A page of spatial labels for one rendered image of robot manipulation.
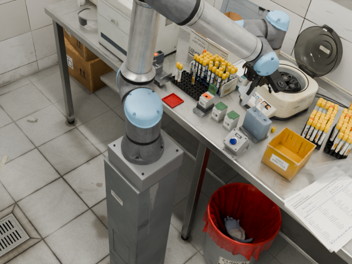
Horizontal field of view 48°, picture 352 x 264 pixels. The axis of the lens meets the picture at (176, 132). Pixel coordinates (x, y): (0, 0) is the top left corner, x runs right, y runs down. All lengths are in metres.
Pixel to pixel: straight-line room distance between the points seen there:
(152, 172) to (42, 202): 1.22
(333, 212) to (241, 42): 0.68
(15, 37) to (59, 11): 0.87
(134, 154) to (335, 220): 0.71
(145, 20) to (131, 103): 0.25
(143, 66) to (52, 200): 1.38
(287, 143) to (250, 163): 0.18
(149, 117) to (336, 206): 0.73
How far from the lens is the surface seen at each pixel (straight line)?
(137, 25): 1.16
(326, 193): 1.51
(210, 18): 1.04
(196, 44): 1.89
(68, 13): 2.24
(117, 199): 1.55
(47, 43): 3.23
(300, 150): 1.57
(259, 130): 1.55
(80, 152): 2.63
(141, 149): 1.29
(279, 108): 1.67
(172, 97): 1.70
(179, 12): 0.99
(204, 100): 1.60
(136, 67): 1.25
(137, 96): 1.23
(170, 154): 1.37
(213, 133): 1.57
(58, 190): 2.47
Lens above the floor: 1.99
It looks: 46 degrees down
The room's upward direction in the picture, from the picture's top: 8 degrees clockwise
